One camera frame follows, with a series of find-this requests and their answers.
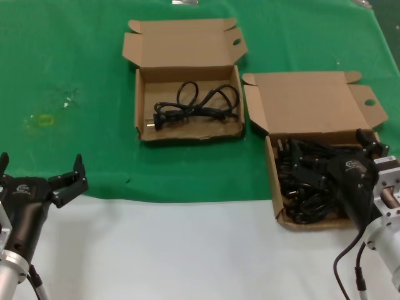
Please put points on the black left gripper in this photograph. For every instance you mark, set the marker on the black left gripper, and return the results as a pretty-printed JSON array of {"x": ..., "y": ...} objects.
[{"x": 26, "y": 212}]

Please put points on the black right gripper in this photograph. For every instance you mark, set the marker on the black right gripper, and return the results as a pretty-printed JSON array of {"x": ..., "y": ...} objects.
[{"x": 356, "y": 187}]

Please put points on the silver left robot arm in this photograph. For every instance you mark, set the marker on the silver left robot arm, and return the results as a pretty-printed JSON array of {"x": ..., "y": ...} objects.
[{"x": 9, "y": 275}]

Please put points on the open brown cardboard box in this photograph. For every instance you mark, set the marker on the open brown cardboard box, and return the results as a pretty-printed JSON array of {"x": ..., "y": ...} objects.
[
  {"x": 187, "y": 40},
  {"x": 306, "y": 100}
]

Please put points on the green table cloth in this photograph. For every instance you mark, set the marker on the green table cloth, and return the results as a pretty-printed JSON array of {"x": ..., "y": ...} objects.
[{"x": 78, "y": 47}]

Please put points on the small grey metal object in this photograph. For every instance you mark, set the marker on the small grey metal object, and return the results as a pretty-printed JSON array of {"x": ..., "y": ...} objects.
[{"x": 364, "y": 3}]

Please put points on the flat silver metal object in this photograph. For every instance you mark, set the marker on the flat silver metal object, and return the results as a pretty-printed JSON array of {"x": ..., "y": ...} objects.
[{"x": 184, "y": 2}]

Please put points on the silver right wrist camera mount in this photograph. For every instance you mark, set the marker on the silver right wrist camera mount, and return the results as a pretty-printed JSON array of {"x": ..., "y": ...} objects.
[{"x": 390, "y": 193}]

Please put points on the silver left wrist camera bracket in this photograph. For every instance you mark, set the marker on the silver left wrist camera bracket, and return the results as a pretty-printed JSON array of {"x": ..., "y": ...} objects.
[{"x": 3, "y": 228}]

